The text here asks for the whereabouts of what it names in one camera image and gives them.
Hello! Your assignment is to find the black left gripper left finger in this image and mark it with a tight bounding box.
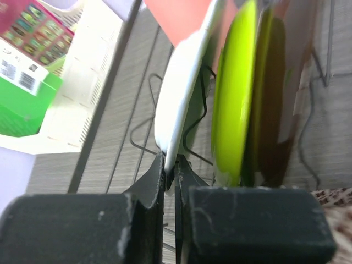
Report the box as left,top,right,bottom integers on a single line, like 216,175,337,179
1,152,164,263

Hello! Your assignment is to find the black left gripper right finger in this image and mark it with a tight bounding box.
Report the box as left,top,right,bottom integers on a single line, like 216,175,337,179
174,155,337,263

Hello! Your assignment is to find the red floral plate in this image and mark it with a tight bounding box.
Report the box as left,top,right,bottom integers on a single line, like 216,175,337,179
243,7,286,186

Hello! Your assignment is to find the white scalloped plate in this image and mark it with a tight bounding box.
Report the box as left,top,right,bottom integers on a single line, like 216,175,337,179
153,0,221,172

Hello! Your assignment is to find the lime green plate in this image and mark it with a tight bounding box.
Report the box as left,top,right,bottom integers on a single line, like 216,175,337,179
211,1,258,186

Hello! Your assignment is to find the pink plastic cup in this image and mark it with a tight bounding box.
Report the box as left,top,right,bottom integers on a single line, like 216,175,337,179
145,0,238,72

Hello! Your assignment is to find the green plastic file folder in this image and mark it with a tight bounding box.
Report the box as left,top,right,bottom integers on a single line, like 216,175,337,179
1,72,63,137

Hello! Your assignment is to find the white file organizer basket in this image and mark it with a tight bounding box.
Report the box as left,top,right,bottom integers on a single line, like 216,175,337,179
1,1,123,155

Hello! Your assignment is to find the wire dish rack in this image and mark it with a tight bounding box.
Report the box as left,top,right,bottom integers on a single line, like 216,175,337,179
68,0,336,264

